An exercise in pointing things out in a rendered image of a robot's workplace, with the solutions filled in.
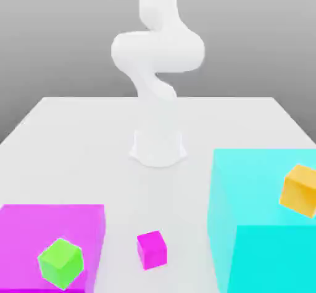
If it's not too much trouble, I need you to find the small magenta cube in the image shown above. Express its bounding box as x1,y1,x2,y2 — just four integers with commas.
136,230,168,271

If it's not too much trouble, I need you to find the small orange cube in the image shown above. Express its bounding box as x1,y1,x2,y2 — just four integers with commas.
278,163,316,219

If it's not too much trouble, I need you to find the small green cube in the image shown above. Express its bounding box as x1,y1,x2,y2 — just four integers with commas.
37,237,85,291

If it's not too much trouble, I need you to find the large cyan box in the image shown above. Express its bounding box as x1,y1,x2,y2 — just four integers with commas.
207,148,316,293

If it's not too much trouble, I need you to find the large magenta box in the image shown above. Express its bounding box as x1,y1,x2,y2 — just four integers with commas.
0,204,107,293

